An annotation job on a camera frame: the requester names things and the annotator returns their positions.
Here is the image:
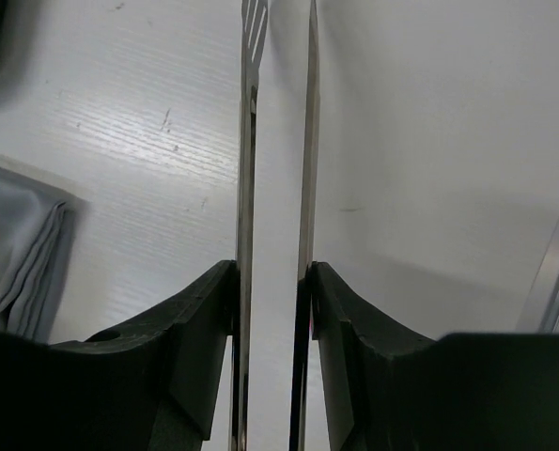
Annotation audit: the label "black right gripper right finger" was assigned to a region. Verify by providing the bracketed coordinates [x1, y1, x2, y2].
[313, 263, 559, 450]

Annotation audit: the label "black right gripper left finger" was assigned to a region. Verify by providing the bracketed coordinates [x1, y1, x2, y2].
[0, 260, 236, 450]

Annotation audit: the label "steel tongs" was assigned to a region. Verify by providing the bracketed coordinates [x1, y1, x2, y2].
[228, 1, 320, 450]

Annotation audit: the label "grey cloth placemat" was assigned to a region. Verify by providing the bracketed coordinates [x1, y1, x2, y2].
[0, 167, 76, 342]

